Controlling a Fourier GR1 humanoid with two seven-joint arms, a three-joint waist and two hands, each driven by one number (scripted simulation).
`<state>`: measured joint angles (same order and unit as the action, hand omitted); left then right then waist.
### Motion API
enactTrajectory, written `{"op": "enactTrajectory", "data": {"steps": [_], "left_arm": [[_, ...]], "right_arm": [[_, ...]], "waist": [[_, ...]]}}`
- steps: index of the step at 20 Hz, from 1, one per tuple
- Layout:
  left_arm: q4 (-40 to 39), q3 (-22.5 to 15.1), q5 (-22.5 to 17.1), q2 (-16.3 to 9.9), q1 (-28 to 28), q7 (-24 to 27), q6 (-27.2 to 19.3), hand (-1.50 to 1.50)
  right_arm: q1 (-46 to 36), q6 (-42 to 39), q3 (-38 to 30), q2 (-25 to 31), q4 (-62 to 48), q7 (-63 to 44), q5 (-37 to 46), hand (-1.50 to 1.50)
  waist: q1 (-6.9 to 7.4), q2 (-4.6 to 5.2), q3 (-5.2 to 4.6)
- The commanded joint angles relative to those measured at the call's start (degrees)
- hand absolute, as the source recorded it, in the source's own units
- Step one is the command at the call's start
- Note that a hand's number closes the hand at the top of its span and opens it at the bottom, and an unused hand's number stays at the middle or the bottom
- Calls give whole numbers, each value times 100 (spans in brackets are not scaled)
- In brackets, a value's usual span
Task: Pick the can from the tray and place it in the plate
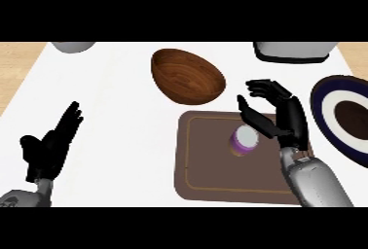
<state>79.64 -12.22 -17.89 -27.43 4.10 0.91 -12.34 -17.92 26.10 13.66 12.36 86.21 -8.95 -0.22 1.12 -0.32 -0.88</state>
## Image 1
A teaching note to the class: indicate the blue and white plate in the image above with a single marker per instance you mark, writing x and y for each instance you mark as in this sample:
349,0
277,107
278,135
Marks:
347,116

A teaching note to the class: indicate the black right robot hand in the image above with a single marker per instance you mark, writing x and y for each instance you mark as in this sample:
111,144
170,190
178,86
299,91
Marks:
287,113

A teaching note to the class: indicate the grey appliance with black base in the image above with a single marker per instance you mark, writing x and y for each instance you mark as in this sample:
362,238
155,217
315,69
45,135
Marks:
293,52

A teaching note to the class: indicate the grey round container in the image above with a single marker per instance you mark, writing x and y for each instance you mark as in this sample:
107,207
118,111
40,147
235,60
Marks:
73,46

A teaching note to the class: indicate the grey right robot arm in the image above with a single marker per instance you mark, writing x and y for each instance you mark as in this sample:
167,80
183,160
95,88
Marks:
311,178

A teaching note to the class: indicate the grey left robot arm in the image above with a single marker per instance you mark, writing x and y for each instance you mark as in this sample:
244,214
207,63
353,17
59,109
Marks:
30,194

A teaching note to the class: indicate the brown tray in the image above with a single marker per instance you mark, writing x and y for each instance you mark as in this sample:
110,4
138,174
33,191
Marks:
216,162

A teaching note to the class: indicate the brown wooden bowl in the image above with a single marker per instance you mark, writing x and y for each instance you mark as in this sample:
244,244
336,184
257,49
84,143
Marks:
186,77

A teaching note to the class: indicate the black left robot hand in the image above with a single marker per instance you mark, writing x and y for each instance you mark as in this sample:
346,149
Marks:
50,147

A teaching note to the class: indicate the purple can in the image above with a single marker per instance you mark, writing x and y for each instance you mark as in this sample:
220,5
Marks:
244,140

